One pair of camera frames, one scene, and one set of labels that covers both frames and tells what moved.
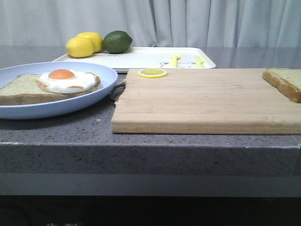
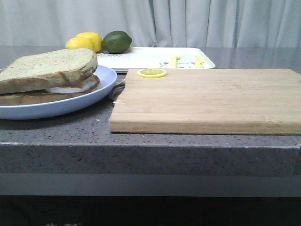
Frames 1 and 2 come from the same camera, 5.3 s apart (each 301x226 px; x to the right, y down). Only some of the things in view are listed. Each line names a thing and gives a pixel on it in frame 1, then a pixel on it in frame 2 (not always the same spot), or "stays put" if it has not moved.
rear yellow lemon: x=96 y=38 stays put
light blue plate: x=108 y=82 stays put
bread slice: x=288 y=81 to x=48 y=70
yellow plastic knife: x=199 y=62 stays put
